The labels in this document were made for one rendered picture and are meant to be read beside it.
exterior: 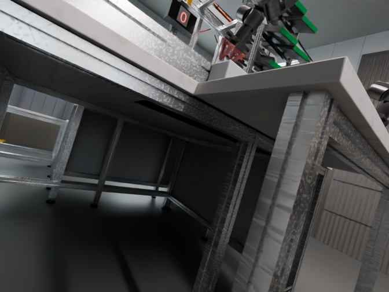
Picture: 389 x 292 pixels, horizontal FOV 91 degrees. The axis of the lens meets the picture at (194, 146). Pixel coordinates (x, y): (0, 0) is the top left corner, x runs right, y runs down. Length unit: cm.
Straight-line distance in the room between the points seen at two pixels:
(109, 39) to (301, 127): 31
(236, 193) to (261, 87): 38
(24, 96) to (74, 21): 212
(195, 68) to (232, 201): 40
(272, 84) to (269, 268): 24
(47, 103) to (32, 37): 210
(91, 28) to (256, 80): 26
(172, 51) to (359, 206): 314
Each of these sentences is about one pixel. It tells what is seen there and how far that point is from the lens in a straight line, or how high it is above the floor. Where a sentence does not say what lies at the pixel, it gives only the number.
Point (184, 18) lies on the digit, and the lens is 91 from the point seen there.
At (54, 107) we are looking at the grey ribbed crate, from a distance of 244.
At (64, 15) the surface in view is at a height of 84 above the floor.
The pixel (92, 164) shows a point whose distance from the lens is 220.
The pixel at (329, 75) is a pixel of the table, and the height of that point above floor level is 84.
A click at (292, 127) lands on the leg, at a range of 28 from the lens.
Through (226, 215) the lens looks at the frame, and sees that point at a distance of 62.
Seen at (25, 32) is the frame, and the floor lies 80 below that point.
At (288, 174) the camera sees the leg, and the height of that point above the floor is 72.
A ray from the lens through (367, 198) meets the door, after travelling 334.
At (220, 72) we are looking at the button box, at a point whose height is 93.
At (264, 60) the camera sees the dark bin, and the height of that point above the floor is 122.
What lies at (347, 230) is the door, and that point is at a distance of 339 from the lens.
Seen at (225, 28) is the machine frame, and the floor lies 205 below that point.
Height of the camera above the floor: 72
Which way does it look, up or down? 1 degrees up
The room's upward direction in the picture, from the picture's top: 17 degrees clockwise
